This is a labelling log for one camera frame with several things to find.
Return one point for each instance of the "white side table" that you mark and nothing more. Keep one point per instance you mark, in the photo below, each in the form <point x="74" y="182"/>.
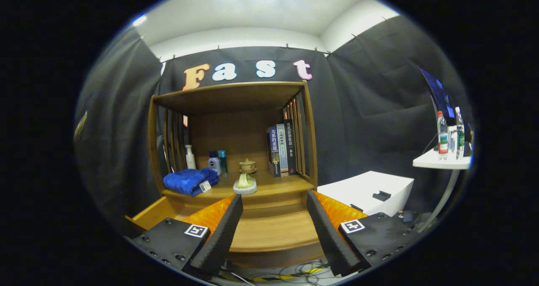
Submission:
<point x="431" y="159"/>

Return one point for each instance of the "black computer case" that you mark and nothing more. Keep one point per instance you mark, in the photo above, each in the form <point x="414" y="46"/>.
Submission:
<point x="414" y="218"/>

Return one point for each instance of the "red label water bottle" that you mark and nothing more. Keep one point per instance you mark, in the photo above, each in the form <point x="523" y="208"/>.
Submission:
<point x="442" y="140"/>

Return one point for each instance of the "yellow black floor tape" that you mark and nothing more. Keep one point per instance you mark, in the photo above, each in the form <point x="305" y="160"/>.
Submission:
<point x="290" y="276"/>

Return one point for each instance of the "black spine book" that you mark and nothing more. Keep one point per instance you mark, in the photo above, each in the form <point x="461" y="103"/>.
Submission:
<point x="290" y="145"/>

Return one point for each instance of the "white low cabinet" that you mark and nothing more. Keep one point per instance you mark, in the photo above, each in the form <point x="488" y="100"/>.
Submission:
<point x="362" y="187"/>

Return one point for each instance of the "teal bottle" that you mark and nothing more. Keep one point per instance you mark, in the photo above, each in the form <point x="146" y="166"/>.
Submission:
<point x="222" y="161"/>

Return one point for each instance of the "wooden drawer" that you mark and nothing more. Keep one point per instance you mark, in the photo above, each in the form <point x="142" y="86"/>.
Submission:
<point x="273" y="229"/>

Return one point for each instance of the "computer monitor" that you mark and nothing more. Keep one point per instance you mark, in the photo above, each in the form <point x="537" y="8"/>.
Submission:
<point x="438" y="93"/>

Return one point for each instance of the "white bottle blue cap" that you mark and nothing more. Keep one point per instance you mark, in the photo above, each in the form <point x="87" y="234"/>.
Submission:
<point x="214" y="164"/>

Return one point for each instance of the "wooden countertop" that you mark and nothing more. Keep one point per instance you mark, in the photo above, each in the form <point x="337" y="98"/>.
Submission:
<point x="278" y="185"/>

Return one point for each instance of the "green label water bottle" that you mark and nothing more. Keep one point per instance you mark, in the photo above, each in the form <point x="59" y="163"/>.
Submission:
<point x="459" y="136"/>

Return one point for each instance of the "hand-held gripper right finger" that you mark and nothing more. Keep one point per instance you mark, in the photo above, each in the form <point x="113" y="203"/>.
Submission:
<point x="330" y="239"/>

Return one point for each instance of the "wooden cabinet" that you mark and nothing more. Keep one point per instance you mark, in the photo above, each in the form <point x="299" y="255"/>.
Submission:
<point x="229" y="134"/>

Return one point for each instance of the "pale grey spine book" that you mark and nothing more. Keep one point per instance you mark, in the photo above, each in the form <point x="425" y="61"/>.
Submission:
<point x="282" y="149"/>

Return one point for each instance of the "white pump bottle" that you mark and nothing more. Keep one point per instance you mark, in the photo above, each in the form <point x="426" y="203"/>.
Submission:
<point x="190" y="159"/>

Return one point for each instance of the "blue spine book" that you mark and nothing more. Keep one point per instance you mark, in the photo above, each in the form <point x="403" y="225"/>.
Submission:
<point x="274" y="151"/>

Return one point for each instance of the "blue towel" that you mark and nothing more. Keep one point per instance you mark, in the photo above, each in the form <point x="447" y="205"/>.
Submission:
<point x="185" y="180"/>

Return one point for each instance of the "beige lidded teacup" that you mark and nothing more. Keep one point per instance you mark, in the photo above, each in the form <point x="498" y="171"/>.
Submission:
<point x="247" y="165"/>

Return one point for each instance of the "small clear water bottle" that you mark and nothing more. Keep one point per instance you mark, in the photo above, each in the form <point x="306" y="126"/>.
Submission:
<point x="451" y="140"/>

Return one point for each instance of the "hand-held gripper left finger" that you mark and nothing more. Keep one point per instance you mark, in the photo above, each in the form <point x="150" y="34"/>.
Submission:
<point x="223" y="235"/>

